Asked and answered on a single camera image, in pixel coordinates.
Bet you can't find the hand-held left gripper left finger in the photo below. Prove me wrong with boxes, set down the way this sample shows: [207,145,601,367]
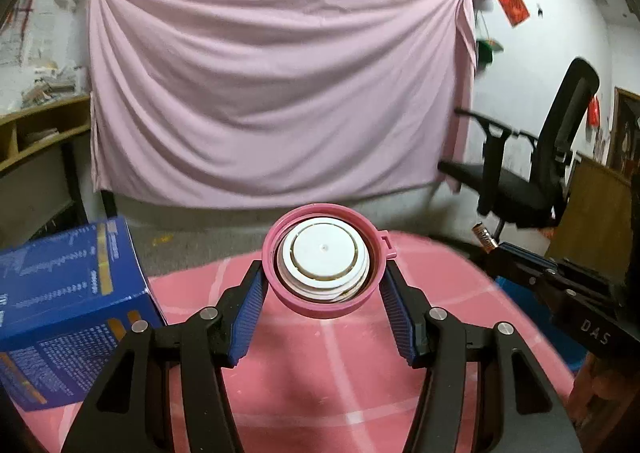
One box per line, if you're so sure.
[60,260,271,453]

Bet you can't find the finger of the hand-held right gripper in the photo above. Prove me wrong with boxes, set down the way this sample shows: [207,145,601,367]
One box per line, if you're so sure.
[489,242,568,291]

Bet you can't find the wooden wall shelf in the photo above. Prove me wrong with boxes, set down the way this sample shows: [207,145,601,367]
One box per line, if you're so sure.
[0,96,92,173]

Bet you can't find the blue cardboard box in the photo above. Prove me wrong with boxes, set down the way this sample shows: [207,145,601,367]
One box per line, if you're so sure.
[0,216,168,411]

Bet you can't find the black office chair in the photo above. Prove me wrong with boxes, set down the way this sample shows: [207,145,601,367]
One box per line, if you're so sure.
[437,57,601,246]

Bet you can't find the wooden desk panel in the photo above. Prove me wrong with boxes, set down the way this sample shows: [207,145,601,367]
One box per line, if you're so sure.
[544,156,633,284]

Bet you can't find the pink round lid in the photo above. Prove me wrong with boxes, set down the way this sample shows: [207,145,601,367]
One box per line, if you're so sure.
[262,203,397,319]

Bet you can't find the green cap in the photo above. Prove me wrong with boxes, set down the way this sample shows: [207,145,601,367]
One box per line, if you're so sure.
[475,37,503,66]

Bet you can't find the pink checked bedsheet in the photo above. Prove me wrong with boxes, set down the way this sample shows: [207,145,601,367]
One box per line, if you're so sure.
[10,230,576,453]

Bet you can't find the blue plastic bucket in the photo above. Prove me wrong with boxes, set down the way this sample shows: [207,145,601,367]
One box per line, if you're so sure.
[492,278,588,376]

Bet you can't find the pink hanging sheet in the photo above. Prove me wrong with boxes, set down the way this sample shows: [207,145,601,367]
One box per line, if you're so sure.
[86,0,477,210]

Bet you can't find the wall calendar sheets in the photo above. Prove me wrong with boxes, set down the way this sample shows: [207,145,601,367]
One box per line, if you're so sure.
[0,8,31,66]

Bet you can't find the stack of papers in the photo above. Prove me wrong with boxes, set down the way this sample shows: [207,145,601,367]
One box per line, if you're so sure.
[20,60,88,109]

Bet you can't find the red paper envelope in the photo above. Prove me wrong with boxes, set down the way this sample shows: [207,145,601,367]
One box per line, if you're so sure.
[487,0,530,26]

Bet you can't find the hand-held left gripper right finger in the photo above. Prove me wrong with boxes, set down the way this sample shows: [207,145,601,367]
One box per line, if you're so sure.
[380,263,583,453]

